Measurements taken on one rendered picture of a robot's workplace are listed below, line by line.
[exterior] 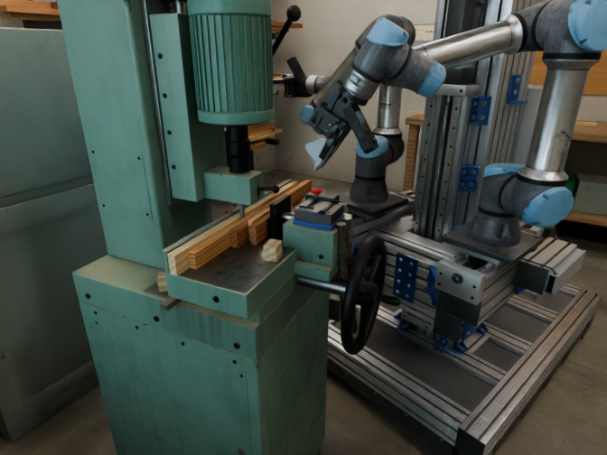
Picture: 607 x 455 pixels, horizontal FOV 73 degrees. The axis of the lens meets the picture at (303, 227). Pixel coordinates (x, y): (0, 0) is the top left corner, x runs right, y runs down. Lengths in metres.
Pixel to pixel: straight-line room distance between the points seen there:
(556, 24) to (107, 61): 1.01
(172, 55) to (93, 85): 0.23
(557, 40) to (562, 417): 1.47
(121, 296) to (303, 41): 3.92
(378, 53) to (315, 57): 3.75
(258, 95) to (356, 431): 1.31
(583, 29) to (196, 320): 1.05
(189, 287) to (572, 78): 0.98
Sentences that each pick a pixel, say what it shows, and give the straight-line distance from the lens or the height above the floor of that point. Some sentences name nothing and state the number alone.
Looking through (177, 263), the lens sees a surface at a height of 0.93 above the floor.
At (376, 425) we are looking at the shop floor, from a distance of 1.82.
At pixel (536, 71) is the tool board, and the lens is 3.99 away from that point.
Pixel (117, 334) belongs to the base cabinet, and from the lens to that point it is 1.25.
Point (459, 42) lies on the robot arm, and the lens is 1.15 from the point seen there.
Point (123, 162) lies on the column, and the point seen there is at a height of 1.09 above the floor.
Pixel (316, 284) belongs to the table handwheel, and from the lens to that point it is 1.04.
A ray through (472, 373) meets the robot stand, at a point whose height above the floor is 0.22.
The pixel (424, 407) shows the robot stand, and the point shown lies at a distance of 1.61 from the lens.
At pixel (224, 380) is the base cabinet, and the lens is 1.07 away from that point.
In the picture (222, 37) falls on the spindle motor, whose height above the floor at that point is 1.37.
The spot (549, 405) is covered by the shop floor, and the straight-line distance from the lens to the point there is 2.12.
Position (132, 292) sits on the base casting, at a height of 0.80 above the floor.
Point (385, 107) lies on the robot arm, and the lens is 1.66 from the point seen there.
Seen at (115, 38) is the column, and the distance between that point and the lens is 1.08.
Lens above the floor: 1.35
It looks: 23 degrees down
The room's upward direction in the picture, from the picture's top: straight up
